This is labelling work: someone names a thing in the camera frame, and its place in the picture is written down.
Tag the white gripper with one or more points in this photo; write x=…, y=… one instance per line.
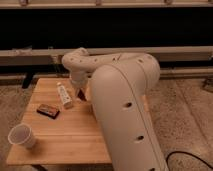
x=78, y=82

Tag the dark red pepper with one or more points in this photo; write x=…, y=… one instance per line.
x=81, y=95

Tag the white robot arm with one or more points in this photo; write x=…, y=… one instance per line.
x=117, y=83

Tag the white tube bottle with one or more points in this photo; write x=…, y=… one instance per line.
x=66, y=99

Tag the dark chocolate bar packet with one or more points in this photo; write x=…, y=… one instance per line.
x=49, y=111

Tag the wooden table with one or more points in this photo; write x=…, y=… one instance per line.
x=72, y=138

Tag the white plastic cup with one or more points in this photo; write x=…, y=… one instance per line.
x=22, y=135

